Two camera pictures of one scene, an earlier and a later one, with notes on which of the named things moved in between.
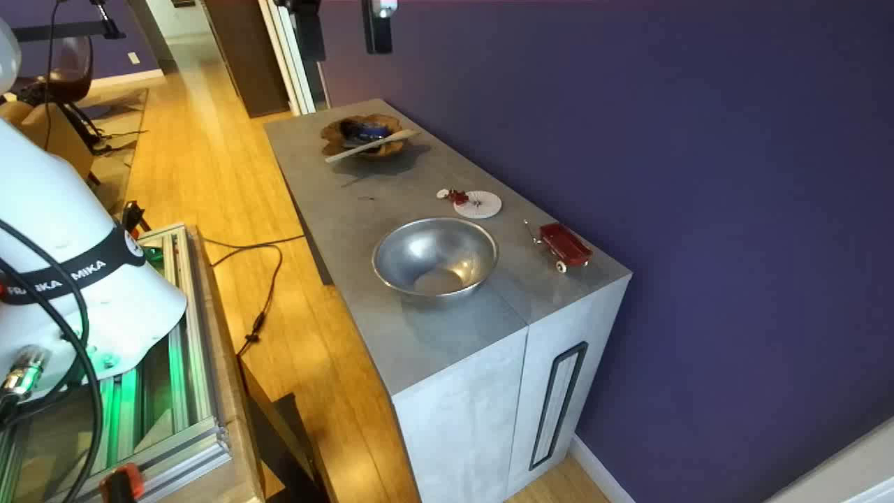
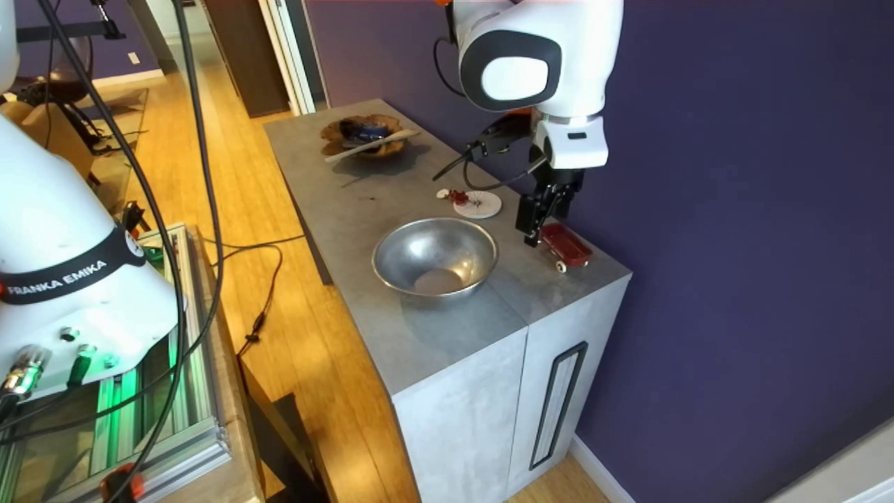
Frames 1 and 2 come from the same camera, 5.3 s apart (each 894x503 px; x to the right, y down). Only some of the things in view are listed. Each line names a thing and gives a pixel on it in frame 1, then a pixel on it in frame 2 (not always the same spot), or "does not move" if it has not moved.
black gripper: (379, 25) to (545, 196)
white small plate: (478, 204) does not move
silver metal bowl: (433, 256) does not move
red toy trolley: (562, 247) does not move
